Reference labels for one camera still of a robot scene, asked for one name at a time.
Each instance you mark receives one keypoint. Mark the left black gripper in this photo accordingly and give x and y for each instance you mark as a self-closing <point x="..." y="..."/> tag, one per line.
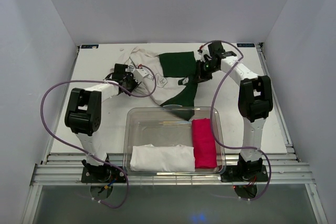
<point x="131" y="76"/>

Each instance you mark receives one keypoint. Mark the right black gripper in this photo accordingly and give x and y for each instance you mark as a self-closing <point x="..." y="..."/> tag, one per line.
<point x="201" y="76"/>

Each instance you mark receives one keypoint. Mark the white and green t-shirt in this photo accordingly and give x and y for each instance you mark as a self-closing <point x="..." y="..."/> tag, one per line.
<point x="172" y="76"/>

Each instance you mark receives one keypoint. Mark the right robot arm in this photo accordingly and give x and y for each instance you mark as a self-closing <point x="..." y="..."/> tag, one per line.
<point x="255" y="101"/>

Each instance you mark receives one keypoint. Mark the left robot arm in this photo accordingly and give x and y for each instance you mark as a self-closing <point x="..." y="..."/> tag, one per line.
<point x="84" y="113"/>

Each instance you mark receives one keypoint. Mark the blue corner label right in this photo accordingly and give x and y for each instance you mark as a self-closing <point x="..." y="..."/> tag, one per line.
<point x="245" y="45"/>

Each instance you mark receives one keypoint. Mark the blue corner label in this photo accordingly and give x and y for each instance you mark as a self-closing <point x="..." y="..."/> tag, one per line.
<point x="245" y="45"/>
<point x="90" y="46"/>

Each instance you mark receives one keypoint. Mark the blue corner label left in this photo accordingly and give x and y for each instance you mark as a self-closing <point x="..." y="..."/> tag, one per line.
<point x="90" y="46"/>

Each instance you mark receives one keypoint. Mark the rolled white t-shirt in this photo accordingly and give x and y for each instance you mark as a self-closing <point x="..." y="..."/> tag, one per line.
<point x="150" y="158"/>

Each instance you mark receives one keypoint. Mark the rolled pink t-shirt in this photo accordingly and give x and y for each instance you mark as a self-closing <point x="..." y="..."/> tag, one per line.
<point x="204" y="144"/>

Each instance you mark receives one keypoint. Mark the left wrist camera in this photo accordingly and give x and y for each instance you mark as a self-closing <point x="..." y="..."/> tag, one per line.
<point x="140" y="74"/>

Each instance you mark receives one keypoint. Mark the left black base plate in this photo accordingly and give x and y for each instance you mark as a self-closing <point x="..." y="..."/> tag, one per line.
<point x="102" y="174"/>

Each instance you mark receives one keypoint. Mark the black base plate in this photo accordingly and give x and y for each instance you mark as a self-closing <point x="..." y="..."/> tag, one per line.
<point x="102" y="174"/>
<point x="232" y="174"/>

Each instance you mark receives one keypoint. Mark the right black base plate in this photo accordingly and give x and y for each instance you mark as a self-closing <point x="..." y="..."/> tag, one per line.
<point x="232" y="174"/>

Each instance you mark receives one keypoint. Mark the aluminium frame rails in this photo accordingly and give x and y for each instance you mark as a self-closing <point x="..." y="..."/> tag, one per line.
<point x="58" y="196"/>

